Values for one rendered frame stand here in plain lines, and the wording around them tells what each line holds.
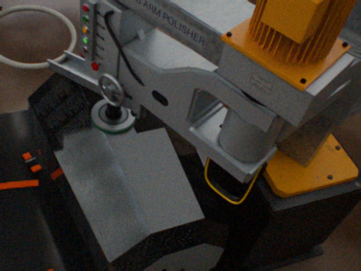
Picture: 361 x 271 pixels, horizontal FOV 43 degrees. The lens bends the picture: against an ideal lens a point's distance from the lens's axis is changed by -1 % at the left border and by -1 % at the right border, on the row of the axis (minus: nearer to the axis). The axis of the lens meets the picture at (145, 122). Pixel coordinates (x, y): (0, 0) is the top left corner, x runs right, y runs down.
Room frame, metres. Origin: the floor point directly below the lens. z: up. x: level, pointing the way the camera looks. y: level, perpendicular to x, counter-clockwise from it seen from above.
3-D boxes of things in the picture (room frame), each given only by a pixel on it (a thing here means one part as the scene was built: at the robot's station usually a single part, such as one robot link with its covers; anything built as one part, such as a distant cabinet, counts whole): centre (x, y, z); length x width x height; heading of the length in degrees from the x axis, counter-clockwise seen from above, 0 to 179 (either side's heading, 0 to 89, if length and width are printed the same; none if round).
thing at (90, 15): (1.45, 0.29, 1.41); 0.08 x 0.03 x 0.28; 53
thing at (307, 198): (1.59, -0.80, 0.37); 0.66 x 0.66 x 0.74; 26
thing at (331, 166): (1.59, -0.80, 0.76); 0.49 x 0.49 x 0.05; 26
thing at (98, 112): (1.50, 0.16, 0.89); 0.21 x 0.21 x 0.01
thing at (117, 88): (1.33, 0.14, 1.24); 0.15 x 0.10 x 0.15; 53
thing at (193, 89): (1.25, -0.14, 1.35); 0.74 x 0.23 x 0.49; 53
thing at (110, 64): (1.45, 0.10, 1.36); 0.36 x 0.22 x 0.45; 53
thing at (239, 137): (1.11, -0.37, 1.39); 0.19 x 0.19 x 0.20
